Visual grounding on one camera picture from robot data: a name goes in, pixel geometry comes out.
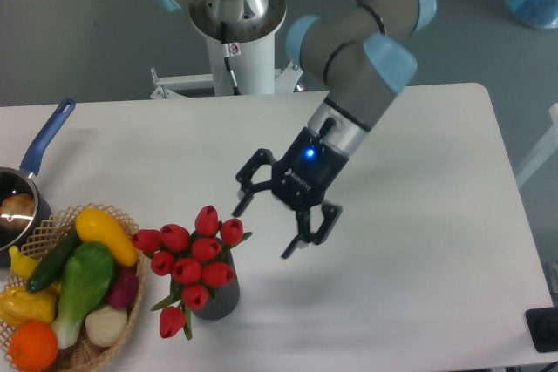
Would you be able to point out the purple red radish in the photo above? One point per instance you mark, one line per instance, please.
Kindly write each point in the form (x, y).
(124, 289)

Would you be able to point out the white frame at right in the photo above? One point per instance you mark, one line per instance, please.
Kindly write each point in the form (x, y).
(543, 149)

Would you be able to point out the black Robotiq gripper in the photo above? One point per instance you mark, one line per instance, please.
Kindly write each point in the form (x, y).
(305, 171)

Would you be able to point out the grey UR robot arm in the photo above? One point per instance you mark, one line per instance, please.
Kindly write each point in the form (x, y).
(359, 58)

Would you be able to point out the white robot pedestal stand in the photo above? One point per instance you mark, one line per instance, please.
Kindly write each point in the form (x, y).
(240, 37)

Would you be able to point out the blue handled saucepan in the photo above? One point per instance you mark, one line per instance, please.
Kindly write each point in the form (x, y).
(22, 179)

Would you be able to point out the dark grey ribbed vase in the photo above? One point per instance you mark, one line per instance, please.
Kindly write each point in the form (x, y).
(225, 298)

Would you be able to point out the orange fruit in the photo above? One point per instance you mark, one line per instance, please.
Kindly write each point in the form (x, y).
(34, 346)

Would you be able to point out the red tulip bouquet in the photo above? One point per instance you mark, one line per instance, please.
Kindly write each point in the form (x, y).
(194, 263)

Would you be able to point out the green bok choy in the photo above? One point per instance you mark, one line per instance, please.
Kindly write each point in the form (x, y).
(86, 279)

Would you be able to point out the yellow banana pepper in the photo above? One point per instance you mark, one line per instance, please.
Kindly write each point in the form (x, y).
(22, 266)

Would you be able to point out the yellow pumpkin gourd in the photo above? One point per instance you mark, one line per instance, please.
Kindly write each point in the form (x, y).
(19, 306)

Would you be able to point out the green cucumber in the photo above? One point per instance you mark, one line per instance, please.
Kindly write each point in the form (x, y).
(51, 267)

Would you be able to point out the woven wicker basket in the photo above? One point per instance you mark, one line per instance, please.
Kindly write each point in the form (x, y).
(84, 355)

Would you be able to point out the black device at edge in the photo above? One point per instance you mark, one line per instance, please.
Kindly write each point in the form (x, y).
(542, 325)

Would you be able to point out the yellow squash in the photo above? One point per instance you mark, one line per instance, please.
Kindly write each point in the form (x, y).
(93, 224)

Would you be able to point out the brown bread roll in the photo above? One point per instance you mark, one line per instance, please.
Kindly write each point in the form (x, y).
(17, 211)

